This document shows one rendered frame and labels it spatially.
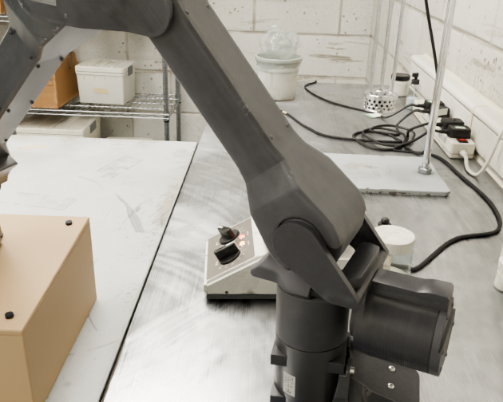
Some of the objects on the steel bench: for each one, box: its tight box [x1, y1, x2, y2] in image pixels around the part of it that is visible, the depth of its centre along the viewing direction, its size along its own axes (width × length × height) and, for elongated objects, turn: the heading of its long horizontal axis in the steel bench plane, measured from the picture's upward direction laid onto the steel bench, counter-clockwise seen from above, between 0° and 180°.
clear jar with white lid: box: [374, 225, 415, 275], centre depth 81 cm, size 6×6×8 cm
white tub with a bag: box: [255, 25, 303, 101], centre depth 176 cm, size 14×14×21 cm
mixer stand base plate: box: [323, 153, 450, 196], centre depth 121 cm, size 30×20×1 cm, turn 84°
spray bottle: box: [406, 73, 422, 110], centre depth 170 cm, size 4×4×11 cm
